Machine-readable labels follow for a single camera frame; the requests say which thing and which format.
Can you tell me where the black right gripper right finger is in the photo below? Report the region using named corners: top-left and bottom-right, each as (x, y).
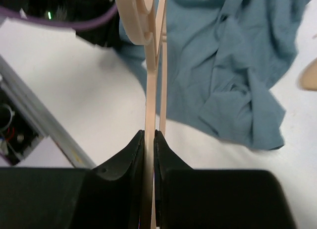
top-left (154, 131), bottom-right (296, 229)

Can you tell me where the blue t shirt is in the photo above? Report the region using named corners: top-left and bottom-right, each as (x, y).
top-left (118, 0), bottom-right (314, 151)

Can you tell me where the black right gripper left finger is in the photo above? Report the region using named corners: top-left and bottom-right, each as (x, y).
top-left (0, 130), bottom-right (144, 229)

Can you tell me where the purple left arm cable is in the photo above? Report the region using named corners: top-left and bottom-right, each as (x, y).
top-left (0, 3), bottom-right (119, 30)

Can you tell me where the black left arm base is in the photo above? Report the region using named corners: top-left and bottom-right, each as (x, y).
top-left (0, 89), bottom-right (43, 166)

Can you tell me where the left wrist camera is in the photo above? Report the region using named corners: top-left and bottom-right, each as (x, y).
top-left (22, 0), bottom-right (115, 22)

